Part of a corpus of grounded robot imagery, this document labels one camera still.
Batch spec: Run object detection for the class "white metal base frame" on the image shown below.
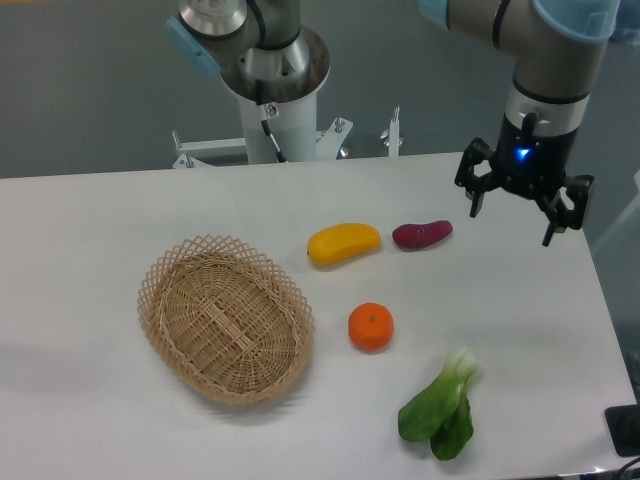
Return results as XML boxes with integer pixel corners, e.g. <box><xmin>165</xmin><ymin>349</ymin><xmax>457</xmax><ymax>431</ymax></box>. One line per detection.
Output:
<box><xmin>171</xmin><ymin>106</ymin><xmax>404</xmax><ymax>169</ymax></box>

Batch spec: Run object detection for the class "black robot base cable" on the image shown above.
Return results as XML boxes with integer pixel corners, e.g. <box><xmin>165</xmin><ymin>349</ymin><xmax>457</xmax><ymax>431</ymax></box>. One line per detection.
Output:
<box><xmin>253</xmin><ymin>78</ymin><xmax>290</xmax><ymax>165</ymax></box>

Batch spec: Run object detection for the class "green bok choy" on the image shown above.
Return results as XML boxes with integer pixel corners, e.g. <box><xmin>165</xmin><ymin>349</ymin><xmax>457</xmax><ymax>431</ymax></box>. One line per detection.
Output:
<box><xmin>397</xmin><ymin>348</ymin><xmax>479</xmax><ymax>461</ymax></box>

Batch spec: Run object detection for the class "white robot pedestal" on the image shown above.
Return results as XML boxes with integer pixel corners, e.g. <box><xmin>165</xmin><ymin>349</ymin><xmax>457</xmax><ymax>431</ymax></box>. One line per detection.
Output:
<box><xmin>237</xmin><ymin>93</ymin><xmax>317</xmax><ymax>165</ymax></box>

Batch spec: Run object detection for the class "orange tangerine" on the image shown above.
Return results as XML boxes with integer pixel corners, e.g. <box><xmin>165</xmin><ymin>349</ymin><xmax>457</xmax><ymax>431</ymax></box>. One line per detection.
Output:
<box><xmin>348</xmin><ymin>302</ymin><xmax>395</xmax><ymax>352</ymax></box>

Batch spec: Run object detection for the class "woven wicker basket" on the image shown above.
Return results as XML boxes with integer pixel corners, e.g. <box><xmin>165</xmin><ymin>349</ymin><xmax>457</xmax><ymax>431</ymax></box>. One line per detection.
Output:
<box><xmin>137</xmin><ymin>235</ymin><xmax>314</xmax><ymax>406</ymax></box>

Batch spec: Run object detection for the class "black device at table edge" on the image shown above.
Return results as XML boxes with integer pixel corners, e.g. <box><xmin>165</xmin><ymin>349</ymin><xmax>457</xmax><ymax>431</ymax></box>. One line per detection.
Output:
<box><xmin>604</xmin><ymin>404</ymin><xmax>639</xmax><ymax>457</ymax></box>

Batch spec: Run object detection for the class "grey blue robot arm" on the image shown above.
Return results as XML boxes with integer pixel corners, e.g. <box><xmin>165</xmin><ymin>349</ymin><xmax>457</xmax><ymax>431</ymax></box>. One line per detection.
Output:
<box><xmin>166</xmin><ymin>1</ymin><xmax>619</xmax><ymax>235</ymax></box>

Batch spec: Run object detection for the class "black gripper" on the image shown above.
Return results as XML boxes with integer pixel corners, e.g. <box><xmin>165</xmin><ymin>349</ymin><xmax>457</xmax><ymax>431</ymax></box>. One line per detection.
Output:
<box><xmin>454</xmin><ymin>117</ymin><xmax>594</xmax><ymax>247</ymax></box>

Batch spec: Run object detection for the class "yellow mango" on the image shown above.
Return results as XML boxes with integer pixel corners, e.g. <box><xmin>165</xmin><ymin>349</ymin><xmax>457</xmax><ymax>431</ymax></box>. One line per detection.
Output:
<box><xmin>307</xmin><ymin>223</ymin><xmax>381</xmax><ymax>267</ymax></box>

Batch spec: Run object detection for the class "purple sweet potato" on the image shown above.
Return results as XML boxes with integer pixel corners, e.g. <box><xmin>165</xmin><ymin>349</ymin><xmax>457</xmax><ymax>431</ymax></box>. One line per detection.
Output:
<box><xmin>392</xmin><ymin>220</ymin><xmax>454</xmax><ymax>250</ymax></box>

